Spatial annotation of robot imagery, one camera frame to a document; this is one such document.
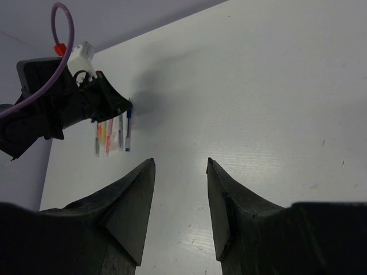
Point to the orange highlighter pen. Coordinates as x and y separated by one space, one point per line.
101 133

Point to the blue pen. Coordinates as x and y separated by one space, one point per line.
128 130

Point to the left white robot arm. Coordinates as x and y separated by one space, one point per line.
39 119

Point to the green highlighter pen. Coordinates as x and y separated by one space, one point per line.
96 147

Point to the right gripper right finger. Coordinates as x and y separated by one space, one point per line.
255 236

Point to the red highlighter pen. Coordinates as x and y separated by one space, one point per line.
109 128

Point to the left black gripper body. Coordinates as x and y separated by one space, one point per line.
96 100

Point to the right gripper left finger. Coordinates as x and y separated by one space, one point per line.
103 233

